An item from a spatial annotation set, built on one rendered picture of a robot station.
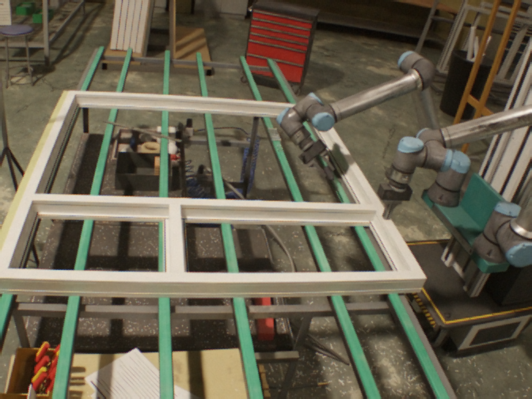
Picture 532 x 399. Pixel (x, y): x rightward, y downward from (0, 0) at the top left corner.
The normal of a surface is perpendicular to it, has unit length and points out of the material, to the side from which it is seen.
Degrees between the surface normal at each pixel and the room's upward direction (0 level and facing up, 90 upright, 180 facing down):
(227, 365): 0
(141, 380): 0
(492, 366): 0
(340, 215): 90
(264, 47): 90
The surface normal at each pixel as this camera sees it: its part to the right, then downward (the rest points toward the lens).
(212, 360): 0.16, -0.82
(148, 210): 0.18, 0.57
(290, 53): -0.19, 0.52
